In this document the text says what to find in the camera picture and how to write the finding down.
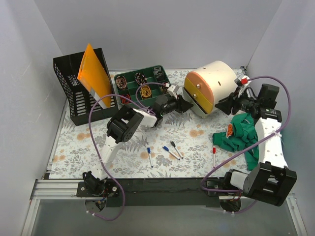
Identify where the blue cap marker left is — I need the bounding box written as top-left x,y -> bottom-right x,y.
147,147 -> 154,168

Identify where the cream cylindrical drawer box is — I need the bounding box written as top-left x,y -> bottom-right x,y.
183,60 -> 237,118

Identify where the black cap marker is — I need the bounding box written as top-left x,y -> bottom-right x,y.
171,141 -> 184,159

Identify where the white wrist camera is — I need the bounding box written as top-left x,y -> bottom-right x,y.
164,83 -> 180,99
234,75 -> 251,97

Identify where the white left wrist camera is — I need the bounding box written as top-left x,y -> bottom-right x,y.
164,83 -> 180,99

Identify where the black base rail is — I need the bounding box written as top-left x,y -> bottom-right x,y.
76,177 -> 237,207

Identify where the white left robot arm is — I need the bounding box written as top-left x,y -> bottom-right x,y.
83,95 -> 193,197

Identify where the blue cap marker middle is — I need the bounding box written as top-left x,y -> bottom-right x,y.
162,146 -> 181,160

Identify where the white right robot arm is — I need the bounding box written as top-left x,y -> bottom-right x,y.
215,84 -> 297,206

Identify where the floral table mat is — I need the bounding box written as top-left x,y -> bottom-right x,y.
49,110 -> 248,179

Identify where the blue cap marker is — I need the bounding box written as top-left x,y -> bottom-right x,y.
147,147 -> 154,168
162,146 -> 181,160

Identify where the aluminium frame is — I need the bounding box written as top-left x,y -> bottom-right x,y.
22,179 -> 307,236

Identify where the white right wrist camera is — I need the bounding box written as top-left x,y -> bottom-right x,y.
234,75 -> 251,97

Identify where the green compartment tray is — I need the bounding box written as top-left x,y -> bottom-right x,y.
114,65 -> 169,108

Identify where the black mesh file holder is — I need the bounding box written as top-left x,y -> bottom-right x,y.
53,48 -> 119,126

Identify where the red cap marker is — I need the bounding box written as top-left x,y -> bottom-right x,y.
212,146 -> 216,168

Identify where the orange plastic folder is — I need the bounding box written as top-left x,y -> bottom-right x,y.
77,44 -> 112,101

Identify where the green cloth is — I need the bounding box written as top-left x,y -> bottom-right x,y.
212,113 -> 261,172

